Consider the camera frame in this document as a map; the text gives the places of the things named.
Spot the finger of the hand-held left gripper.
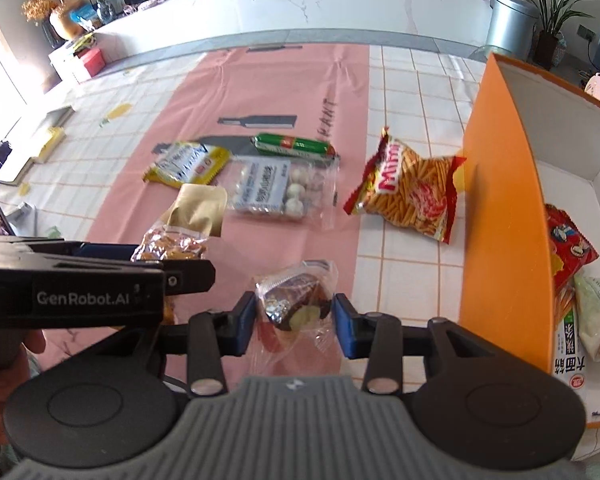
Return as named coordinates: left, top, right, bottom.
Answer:
left=55, top=254, right=216, bottom=295
left=0, top=237, right=142, bottom=263

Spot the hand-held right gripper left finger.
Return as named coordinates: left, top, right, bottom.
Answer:
left=125, top=291, right=257, bottom=397

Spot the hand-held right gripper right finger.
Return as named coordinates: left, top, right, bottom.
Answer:
left=332, top=294, right=498, bottom=395

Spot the clear small cake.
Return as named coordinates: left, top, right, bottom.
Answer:
left=253, top=259, right=340, bottom=357

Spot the orange cardboard box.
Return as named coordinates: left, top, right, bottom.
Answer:
left=457, top=52, right=600, bottom=429

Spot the white green biscuit stick packet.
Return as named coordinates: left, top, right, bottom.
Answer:
left=552, top=304, right=600, bottom=417

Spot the red snack packet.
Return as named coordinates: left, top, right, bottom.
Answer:
left=545, top=203, right=600, bottom=312

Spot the yellow white snack packet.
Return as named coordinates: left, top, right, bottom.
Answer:
left=143, top=141, right=231, bottom=190

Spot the clear bag of white balls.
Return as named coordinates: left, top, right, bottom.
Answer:
left=228, top=156, right=341, bottom=232

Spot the yellow small box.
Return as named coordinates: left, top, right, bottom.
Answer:
left=36, top=126, right=67, bottom=162

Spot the dark flat tray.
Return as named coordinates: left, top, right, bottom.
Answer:
left=0, top=104, right=77, bottom=187

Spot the orange striped chip bag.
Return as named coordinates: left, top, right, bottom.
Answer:
left=343, top=127, right=467, bottom=245

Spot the green sausage packet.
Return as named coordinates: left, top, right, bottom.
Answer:
left=249, top=132, right=337, bottom=162

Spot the red storage box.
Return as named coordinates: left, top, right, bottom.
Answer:
left=76, top=47, right=107, bottom=82

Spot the pink white printed tablecloth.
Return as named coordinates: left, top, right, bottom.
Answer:
left=0, top=42, right=487, bottom=397

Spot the yellow vase with dried flowers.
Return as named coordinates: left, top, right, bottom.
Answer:
left=21, top=0, right=82, bottom=42

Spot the white marble media console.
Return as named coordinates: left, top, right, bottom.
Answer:
left=92, top=0, right=497, bottom=62

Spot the silver trash can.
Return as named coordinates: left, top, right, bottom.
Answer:
left=484, top=0, right=539, bottom=61

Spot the tall leafy potted plant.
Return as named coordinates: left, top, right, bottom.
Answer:
left=519, top=0, right=600, bottom=72

